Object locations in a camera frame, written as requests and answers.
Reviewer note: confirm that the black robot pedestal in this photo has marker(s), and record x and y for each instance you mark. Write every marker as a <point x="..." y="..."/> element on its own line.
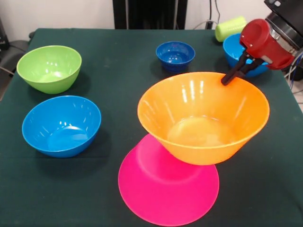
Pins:
<point x="146" y="14"/>

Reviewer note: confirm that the pink bowl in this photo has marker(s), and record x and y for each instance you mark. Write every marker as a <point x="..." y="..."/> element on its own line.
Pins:
<point x="165" y="194"/>

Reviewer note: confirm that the lime green bowl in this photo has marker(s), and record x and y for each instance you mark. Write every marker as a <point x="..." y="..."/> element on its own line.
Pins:
<point x="49" y="68"/>

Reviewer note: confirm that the orange bowl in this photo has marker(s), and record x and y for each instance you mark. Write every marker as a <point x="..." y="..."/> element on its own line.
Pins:
<point x="201" y="113"/>

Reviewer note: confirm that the small dark blue bowl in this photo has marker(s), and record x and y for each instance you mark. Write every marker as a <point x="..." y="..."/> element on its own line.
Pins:
<point x="175" y="55"/>

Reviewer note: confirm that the grey chair base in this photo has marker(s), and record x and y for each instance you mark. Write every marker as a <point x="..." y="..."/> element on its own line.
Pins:
<point x="298" y="59"/>
<point x="14" y="54"/>

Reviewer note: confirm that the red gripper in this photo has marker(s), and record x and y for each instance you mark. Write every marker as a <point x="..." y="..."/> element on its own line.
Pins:
<point x="265" y="45"/>

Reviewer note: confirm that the large blue bowl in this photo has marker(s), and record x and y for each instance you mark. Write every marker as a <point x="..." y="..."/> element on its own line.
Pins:
<point x="233" y="50"/>
<point x="59" y="127"/>

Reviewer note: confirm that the yellow-green cup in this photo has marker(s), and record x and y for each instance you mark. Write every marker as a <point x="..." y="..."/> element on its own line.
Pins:
<point x="228" y="28"/>

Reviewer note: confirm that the dark green tablecloth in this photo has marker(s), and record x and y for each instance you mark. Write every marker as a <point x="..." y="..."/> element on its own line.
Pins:
<point x="71" y="189"/>

